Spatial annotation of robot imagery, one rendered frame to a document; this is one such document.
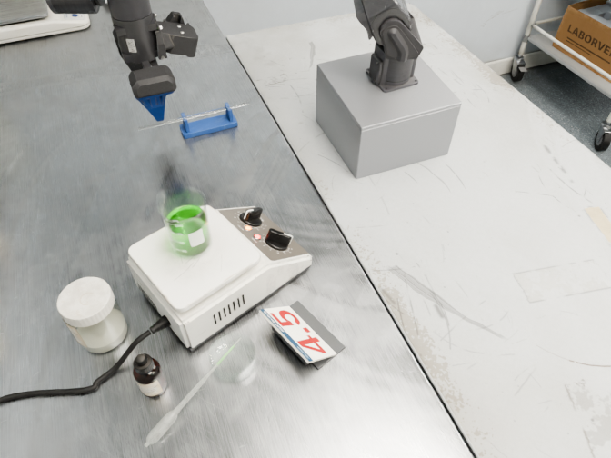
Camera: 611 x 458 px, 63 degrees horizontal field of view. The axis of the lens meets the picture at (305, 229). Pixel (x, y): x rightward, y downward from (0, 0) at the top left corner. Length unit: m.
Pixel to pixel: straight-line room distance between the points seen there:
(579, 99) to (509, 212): 2.18
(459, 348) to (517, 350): 0.07
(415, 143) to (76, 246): 0.54
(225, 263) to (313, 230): 0.19
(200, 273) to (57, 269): 0.25
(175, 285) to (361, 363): 0.24
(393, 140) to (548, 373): 0.39
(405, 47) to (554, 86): 2.29
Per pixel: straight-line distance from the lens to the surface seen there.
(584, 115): 2.87
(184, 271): 0.60
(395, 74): 0.83
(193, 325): 0.59
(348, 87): 0.83
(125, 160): 0.90
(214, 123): 0.93
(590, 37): 2.74
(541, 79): 3.06
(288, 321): 0.62
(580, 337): 0.72
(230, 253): 0.60
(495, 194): 0.85
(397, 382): 0.62
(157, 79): 0.76
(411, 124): 0.80
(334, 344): 0.63
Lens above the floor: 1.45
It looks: 48 degrees down
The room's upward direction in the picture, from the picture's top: straight up
